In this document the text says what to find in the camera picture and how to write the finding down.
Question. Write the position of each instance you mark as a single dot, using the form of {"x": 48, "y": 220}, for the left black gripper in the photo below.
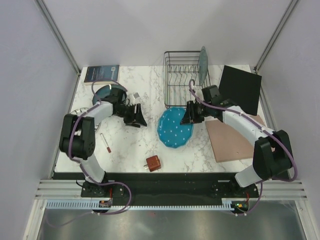
{"x": 138, "y": 117}

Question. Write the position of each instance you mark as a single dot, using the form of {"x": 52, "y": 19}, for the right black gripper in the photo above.
{"x": 190, "y": 116}

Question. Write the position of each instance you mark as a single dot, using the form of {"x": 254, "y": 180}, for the blue polka dot plate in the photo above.
{"x": 170, "y": 132}

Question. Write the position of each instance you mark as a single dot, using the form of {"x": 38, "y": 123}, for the dark teal floral plate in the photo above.
{"x": 105, "y": 91}

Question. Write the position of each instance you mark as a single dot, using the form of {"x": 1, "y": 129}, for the wire dish rack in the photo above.
{"x": 179, "y": 67}

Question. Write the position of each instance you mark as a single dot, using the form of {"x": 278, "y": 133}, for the grey-green round plate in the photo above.
{"x": 203, "y": 63}

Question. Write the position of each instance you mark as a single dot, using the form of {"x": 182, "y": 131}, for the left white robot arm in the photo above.
{"x": 78, "y": 135}

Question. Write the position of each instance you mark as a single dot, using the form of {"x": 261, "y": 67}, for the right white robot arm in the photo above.
{"x": 272, "y": 153}

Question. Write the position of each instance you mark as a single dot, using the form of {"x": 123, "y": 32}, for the red tipped tube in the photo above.
{"x": 105, "y": 143}

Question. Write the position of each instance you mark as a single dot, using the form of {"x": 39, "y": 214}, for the red cube power adapter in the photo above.
{"x": 152, "y": 163}

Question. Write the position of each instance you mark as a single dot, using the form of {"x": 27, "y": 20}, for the pink board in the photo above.
{"x": 234, "y": 139}

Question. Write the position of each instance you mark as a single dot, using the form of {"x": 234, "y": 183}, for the dark blue book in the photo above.
{"x": 102, "y": 75}

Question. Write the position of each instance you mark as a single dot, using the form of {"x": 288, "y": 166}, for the white striped plate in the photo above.
{"x": 81, "y": 110}

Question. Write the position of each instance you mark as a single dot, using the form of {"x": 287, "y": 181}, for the black board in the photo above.
{"x": 241, "y": 87}

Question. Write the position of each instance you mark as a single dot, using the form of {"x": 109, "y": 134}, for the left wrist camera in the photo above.
{"x": 136, "y": 96}

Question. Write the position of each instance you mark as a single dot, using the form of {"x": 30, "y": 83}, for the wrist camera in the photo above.
{"x": 136, "y": 96}
{"x": 197, "y": 96}

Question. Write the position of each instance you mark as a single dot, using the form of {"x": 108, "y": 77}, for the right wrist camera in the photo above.
{"x": 197, "y": 96}

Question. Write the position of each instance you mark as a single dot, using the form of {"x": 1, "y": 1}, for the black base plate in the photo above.
{"x": 175, "y": 188}

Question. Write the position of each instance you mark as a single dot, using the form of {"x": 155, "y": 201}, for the white slotted cable duct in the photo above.
{"x": 90, "y": 204}

